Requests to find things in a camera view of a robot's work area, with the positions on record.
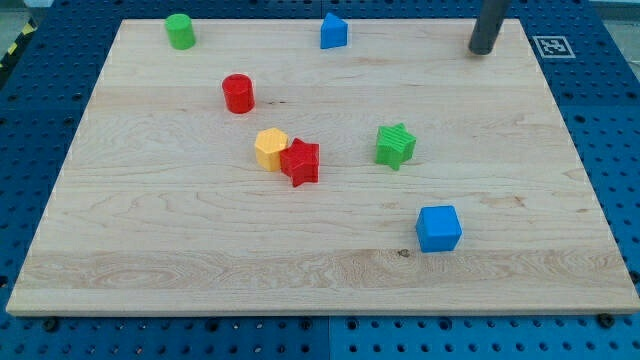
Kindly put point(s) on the light wooden board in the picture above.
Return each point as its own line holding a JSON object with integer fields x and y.
{"x": 161, "y": 208}

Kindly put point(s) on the red star block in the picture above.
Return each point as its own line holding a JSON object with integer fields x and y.
{"x": 300, "y": 162}

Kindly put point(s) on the red cylinder block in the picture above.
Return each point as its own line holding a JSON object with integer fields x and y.
{"x": 238, "y": 93}

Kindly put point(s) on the green star block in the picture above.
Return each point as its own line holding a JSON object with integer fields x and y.
{"x": 394, "y": 145}

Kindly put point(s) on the dark grey cylindrical pointer rod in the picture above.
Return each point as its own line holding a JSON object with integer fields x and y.
{"x": 488, "y": 25}

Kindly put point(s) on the blue cube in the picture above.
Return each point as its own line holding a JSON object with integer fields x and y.
{"x": 438, "y": 229}

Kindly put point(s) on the blue triangular prism block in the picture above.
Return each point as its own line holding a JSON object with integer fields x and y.
{"x": 333, "y": 32}

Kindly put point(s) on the yellow hexagon block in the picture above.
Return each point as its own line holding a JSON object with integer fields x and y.
{"x": 268, "y": 145}

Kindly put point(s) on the green cylinder block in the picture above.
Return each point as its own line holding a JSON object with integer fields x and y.
{"x": 180, "y": 31}

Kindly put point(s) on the black screw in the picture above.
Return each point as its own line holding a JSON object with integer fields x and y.
{"x": 50, "y": 324}
{"x": 605, "y": 320}

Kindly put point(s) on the black screw front right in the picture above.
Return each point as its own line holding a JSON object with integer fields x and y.
{"x": 605, "y": 320}

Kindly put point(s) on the black screw front left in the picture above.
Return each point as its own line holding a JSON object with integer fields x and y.
{"x": 50, "y": 324}

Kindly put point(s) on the white fiducial marker tag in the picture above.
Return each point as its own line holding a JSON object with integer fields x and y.
{"x": 553, "y": 47}

